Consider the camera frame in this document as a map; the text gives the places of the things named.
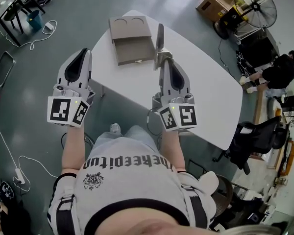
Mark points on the white folding table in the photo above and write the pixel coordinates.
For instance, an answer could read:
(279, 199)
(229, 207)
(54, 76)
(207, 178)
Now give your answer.
(210, 94)

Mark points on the person's left forearm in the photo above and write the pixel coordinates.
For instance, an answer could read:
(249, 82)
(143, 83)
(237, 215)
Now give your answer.
(72, 150)

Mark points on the brown cardboard drawer box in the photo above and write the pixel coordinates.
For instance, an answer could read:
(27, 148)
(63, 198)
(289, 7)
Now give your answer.
(129, 30)

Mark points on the teal waste bin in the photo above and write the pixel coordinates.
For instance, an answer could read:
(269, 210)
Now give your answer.
(35, 21)

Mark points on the person's right forearm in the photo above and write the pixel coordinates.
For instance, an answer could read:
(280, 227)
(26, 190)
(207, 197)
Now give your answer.
(171, 150)

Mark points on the light blue jeans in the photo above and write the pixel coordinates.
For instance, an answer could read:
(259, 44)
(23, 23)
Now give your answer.
(134, 137)

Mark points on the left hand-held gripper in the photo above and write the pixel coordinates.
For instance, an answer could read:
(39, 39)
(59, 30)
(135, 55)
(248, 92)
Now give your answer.
(60, 110)

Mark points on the brown wicker chair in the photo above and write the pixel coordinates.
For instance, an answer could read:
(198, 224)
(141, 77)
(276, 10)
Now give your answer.
(224, 195)

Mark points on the white power strip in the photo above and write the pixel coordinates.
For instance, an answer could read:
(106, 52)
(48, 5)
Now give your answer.
(18, 175)

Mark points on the black mesh office chair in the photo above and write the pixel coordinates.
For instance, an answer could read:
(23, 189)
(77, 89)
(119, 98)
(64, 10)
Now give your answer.
(254, 136)

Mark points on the black desk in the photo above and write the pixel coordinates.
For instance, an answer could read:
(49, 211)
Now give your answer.
(7, 8)

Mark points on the black floor fan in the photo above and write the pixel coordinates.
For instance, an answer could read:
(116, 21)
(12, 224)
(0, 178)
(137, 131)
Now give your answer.
(256, 6)

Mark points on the black yellow machine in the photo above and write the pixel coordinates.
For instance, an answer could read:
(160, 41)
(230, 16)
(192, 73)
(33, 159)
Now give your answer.
(231, 18)

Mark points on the grey printed t-shirt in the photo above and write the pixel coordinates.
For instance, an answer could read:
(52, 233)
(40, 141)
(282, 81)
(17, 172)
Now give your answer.
(127, 187)

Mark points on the white charger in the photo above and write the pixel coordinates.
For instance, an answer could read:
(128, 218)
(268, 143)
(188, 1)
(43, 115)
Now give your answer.
(49, 25)

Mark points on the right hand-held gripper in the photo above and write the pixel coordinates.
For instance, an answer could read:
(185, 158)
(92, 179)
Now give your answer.
(185, 116)

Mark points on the black bag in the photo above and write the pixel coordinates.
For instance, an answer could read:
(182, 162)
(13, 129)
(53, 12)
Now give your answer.
(12, 217)

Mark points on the grey shoe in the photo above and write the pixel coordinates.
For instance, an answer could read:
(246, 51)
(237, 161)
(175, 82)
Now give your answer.
(114, 127)

